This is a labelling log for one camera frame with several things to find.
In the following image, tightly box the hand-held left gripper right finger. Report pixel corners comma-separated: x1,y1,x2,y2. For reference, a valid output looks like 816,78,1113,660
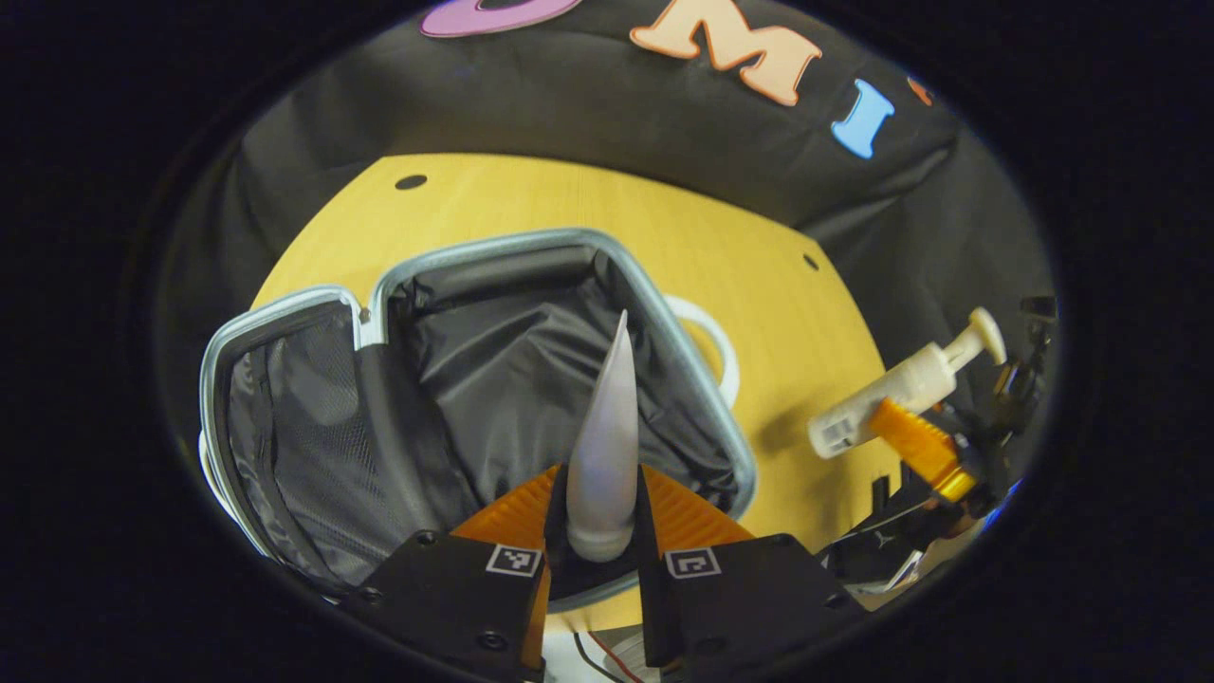
637,465,869,683

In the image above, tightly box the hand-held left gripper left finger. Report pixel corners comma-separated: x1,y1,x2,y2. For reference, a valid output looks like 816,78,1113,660
340,463,570,683

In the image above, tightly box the white pump bottle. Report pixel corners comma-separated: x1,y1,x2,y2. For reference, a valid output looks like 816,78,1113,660
808,306,1007,460

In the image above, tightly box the white squeeze tube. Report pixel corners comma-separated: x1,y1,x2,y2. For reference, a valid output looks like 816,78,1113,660
566,309,639,563

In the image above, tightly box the black backdrop cloth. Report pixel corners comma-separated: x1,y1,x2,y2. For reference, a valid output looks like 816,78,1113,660
152,0,1063,456

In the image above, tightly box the red cable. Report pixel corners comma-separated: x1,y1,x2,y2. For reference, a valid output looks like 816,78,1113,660
590,632,648,676

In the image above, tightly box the black cable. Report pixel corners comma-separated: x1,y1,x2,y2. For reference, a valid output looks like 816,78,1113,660
571,632,622,683

